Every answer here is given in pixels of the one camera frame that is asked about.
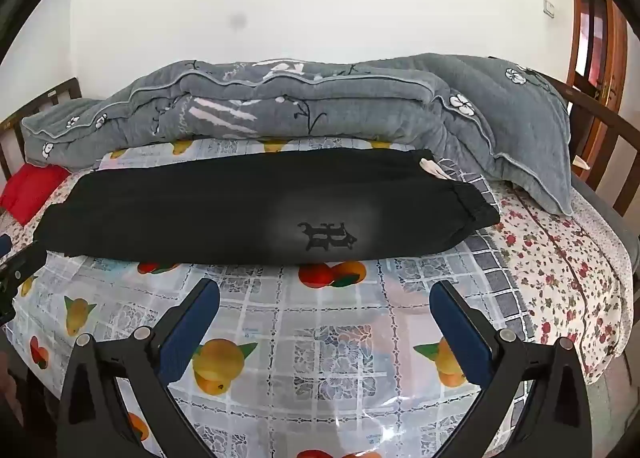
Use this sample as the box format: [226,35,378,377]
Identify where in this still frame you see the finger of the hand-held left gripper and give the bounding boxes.
[0,234,48,325]

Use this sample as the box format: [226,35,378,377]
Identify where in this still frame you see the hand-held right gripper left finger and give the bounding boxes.
[56,278,222,458]

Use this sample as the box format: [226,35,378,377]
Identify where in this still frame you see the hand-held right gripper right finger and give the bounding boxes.
[429,279,596,458]

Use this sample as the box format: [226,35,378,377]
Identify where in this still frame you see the black pants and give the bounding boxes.
[32,147,502,266]

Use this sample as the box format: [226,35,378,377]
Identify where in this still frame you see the red cloth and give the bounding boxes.
[0,163,71,226]

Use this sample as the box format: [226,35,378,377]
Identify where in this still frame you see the floral bed sheet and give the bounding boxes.
[0,173,633,384]

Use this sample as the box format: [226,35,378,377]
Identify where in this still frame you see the fruit print plastic sheet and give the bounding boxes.
[10,137,536,458]

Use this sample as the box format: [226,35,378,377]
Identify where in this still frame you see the wooden bed headboard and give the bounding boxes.
[0,78,83,180]

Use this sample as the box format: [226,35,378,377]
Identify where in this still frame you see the grey floral quilt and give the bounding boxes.
[21,53,575,216]

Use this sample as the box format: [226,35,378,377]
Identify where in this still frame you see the wooden door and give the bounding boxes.
[569,0,632,159]

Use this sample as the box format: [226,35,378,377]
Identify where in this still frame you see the brass door handle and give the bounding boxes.
[597,77,619,105]

